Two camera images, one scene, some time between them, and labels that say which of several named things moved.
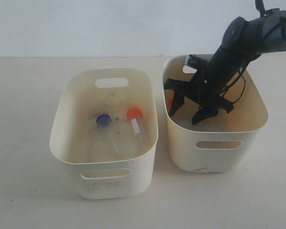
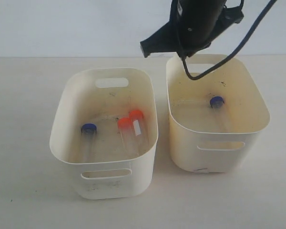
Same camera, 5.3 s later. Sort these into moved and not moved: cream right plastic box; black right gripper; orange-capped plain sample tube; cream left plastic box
Moved: black right gripper; orange-capped plain sample tube
Not moved: cream right plastic box; cream left plastic box
